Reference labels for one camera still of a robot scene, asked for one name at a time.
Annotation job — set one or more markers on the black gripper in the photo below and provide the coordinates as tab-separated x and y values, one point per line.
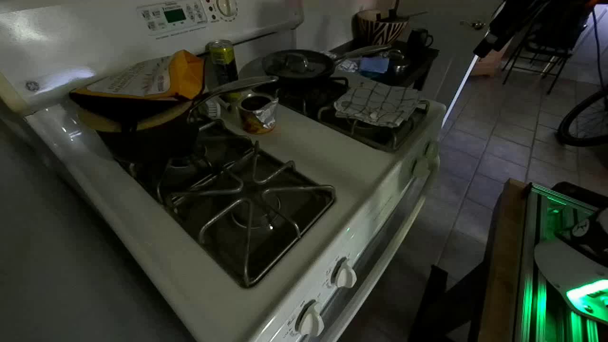
514	22

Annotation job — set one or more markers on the black frying pan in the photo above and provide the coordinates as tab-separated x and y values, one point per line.
297	68

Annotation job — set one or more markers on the white gas stove range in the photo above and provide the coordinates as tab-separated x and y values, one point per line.
330	153

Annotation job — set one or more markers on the black cast iron stove grate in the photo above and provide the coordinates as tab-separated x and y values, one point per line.
297	96
244	191

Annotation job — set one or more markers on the white stove knob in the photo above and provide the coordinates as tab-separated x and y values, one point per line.
345	275
311	320

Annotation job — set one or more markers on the cardboard box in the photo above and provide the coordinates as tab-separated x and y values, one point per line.
491	68

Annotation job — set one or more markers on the dark metal chair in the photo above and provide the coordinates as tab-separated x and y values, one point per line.
563	39

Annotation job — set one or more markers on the white door with knob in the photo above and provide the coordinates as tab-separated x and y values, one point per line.
449	39

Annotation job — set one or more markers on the black mug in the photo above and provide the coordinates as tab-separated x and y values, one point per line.
421	41

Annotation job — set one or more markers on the dark side table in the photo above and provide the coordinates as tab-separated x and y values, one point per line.
421	68

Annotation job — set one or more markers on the bicycle wheel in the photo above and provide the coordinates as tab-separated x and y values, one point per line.
559	130

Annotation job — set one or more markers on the zebra pattern basket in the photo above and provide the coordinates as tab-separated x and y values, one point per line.
381	30

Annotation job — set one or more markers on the blue small container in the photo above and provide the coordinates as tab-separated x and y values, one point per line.
373	68

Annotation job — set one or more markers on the white checkered dish cloth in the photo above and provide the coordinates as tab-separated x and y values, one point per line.
381	102

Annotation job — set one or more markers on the wooden board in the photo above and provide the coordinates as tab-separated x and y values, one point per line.
504	267

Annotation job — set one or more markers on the robot cart with green light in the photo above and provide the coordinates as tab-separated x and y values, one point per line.
544	298

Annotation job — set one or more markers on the green yellow drink can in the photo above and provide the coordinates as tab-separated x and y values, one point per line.
221	64

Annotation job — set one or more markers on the yellow orange paper bag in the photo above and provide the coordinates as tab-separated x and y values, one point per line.
183	73

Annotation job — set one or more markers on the dark cooking pot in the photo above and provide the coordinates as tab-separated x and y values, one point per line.
153	136

